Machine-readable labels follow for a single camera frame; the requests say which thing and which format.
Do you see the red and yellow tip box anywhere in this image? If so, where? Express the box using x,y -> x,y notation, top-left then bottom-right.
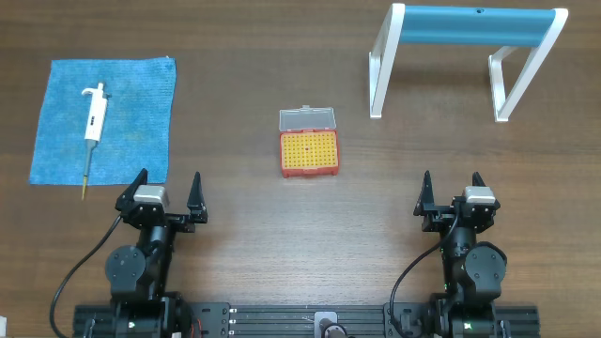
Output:
278,104 -> 340,179

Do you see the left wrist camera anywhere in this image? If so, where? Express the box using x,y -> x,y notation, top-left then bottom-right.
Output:
132,184 -> 171,209

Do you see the blue cloth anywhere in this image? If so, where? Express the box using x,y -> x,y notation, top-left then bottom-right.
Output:
28,56 -> 177,186

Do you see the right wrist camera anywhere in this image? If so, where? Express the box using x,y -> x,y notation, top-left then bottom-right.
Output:
463,185 -> 497,206

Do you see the mounting rail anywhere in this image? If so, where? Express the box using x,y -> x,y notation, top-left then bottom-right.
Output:
72,302 -> 541,338

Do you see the white and blue stand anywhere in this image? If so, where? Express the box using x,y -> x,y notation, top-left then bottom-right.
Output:
368,3 -> 569,123

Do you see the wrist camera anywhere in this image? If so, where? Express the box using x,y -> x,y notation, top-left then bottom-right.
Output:
132,184 -> 171,209
463,185 -> 497,206

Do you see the black cable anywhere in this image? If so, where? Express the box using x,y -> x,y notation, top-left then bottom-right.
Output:
49,213 -> 124,338
389,210 -> 461,337

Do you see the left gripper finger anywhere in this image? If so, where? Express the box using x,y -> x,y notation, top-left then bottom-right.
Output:
186,171 -> 209,224
115,168 -> 148,212

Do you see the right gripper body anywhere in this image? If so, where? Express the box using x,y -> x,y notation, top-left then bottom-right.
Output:
421,196 -> 501,234

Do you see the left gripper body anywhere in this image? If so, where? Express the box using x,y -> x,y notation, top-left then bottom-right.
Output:
122,204 -> 196,234

